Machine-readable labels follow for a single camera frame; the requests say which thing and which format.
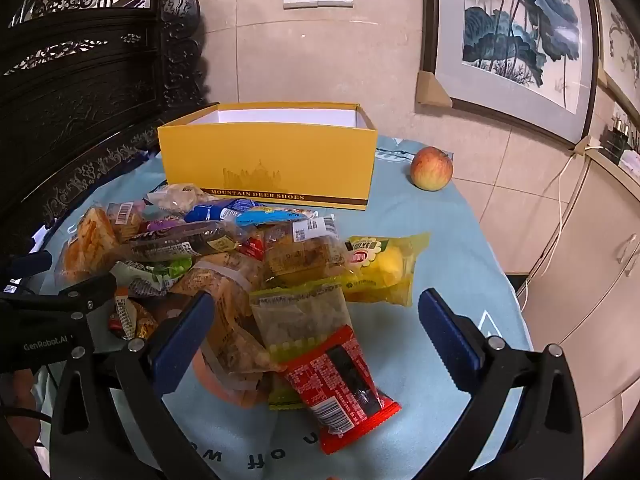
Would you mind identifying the cardboard corner protector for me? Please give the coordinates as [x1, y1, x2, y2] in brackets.
[416, 71, 453, 108]
[572, 136, 606, 159]

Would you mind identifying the white cable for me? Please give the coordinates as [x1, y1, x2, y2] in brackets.
[517, 147, 601, 311]

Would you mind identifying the dark carved wooden furniture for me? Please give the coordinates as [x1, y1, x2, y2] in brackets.
[0, 0, 221, 261]

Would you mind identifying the red snack packet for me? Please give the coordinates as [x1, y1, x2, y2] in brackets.
[277, 325, 402, 456]

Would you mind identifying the framed bird painting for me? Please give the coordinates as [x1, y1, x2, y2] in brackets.
[592, 0, 640, 126]

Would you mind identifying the pile of snack packets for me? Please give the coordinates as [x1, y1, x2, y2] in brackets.
[55, 182, 432, 411]

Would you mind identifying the red yellow apple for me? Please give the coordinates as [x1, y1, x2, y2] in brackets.
[411, 146, 454, 191]

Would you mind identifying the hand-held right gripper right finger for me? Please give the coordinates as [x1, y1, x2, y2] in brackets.
[417, 287, 586, 480]

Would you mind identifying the yellow cardboard box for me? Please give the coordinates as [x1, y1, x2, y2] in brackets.
[157, 102, 377, 211]

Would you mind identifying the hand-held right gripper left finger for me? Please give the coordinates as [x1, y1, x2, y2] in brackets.
[50, 290, 221, 480]

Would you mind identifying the framed lotus painting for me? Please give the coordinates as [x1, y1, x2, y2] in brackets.
[420, 0, 601, 148]

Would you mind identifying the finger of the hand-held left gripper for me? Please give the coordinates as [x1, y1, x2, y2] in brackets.
[56, 272, 119, 322]
[0, 249, 54, 282]

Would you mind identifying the light blue tablecloth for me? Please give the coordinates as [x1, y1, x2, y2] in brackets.
[27, 135, 533, 480]

